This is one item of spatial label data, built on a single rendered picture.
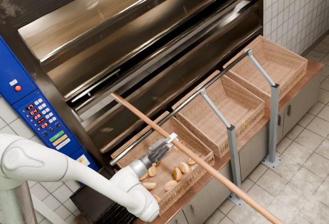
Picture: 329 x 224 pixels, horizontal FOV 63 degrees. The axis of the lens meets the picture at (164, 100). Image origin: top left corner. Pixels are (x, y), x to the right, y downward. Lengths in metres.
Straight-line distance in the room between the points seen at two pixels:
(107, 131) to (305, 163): 1.79
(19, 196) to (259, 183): 2.03
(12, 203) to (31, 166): 0.26
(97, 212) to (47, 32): 1.04
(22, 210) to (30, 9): 0.86
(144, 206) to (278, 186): 1.61
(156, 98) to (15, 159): 1.31
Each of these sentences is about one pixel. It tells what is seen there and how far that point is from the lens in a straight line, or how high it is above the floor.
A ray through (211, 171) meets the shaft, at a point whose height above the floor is 1.21.
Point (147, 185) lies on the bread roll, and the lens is 2.02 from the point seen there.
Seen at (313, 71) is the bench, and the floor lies 0.58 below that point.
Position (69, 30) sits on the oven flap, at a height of 1.77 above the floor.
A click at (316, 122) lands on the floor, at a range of 3.12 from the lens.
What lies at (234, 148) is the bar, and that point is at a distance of 1.94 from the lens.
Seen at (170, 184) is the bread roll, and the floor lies 0.65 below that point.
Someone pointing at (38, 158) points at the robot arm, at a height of 1.75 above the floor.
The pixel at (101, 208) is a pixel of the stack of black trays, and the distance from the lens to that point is 1.77.
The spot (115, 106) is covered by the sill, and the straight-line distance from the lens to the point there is 1.84.
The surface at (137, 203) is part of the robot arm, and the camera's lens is 1.26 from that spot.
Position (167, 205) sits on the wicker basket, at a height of 0.62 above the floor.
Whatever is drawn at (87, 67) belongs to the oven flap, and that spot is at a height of 1.53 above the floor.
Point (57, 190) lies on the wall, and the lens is 2.01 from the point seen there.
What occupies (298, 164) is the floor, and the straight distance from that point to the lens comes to 2.79.
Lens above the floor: 2.33
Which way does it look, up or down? 42 degrees down
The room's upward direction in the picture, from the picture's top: 19 degrees counter-clockwise
